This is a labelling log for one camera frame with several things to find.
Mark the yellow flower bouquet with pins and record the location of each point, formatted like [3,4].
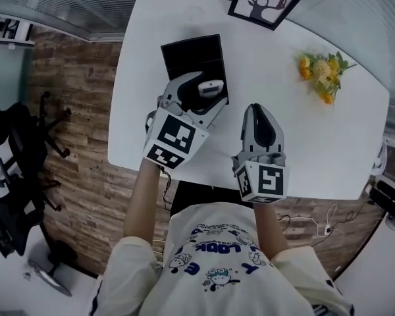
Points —
[322,74]

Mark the cream printed t-shirt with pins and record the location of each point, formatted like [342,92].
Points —
[224,268]

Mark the black office chair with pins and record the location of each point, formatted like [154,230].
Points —
[16,183]

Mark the black storage box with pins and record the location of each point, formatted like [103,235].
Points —
[192,56]

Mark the black framed deer picture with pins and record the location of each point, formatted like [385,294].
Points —
[266,2]

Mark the person's right forearm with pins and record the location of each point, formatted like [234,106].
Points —
[270,229]

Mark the person's left forearm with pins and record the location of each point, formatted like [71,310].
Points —
[145,199]

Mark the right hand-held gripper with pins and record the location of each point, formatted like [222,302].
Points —
[266,176]

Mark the white remote control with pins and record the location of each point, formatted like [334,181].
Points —
[208,88]

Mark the round floor stand base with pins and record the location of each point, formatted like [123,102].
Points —
[49,275]

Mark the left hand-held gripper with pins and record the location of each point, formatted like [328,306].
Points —
[172,135]

